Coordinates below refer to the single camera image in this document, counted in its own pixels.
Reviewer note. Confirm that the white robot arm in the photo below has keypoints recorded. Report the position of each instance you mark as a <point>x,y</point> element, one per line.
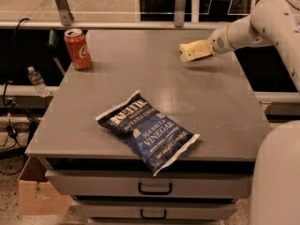
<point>275,193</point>

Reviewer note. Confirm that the blue kettle chip bag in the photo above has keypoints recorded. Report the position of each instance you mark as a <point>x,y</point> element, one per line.
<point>152,135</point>

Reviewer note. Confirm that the grey drawer cabinet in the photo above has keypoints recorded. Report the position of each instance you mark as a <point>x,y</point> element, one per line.
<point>209,97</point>

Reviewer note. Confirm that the grey drawer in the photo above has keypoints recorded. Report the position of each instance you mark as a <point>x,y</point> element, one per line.
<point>154,210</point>
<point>144,184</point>

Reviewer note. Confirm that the top grey drawer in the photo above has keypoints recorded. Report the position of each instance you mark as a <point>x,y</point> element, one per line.
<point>144,184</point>

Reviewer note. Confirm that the middle metal bracket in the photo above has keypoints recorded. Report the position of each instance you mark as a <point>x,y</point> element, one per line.
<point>179,13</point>

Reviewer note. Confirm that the orange soda can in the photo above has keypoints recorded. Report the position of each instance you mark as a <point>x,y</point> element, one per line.
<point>77,48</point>

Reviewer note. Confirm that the green handled tool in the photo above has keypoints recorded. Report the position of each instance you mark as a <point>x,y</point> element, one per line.
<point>52,45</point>

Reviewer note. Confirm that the left metal bracket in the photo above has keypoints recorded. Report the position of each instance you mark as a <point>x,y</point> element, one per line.
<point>65,14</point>

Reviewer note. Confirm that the yellow sponge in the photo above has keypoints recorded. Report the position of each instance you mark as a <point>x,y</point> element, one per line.
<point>186,46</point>

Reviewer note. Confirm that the cardboard box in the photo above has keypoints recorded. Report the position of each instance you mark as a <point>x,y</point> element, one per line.
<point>36,195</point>

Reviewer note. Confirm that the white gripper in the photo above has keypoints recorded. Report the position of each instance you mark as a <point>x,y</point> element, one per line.
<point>219,41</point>

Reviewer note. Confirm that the clear plastic water bottle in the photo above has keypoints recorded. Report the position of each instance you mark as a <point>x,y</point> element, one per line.
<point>38,82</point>

